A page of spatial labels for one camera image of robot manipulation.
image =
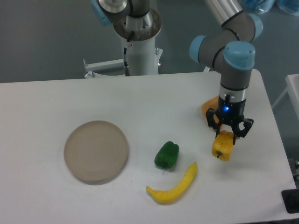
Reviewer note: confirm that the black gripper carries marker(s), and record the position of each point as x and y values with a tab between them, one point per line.
229	113

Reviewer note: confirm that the yellow bell pepper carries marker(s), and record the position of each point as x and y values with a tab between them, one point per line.
223	145

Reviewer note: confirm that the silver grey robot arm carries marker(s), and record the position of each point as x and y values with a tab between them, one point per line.
230	53

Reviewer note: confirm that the green bell pepper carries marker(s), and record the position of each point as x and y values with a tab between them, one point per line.
167	156

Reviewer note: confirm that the orange bread slice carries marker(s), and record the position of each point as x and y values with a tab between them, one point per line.
211	103

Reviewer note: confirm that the white side table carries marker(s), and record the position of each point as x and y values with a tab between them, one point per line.
292	89

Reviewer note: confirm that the yellow banana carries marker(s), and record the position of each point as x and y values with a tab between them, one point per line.
171	195

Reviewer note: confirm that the black device at right edge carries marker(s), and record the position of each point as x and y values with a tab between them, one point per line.
291	200

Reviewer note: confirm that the beige round plate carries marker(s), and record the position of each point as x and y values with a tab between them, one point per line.
96	152

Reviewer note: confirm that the blue plastic bags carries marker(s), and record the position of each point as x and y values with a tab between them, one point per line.
290	7

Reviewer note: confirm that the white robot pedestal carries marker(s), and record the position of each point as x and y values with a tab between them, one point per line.
140	56

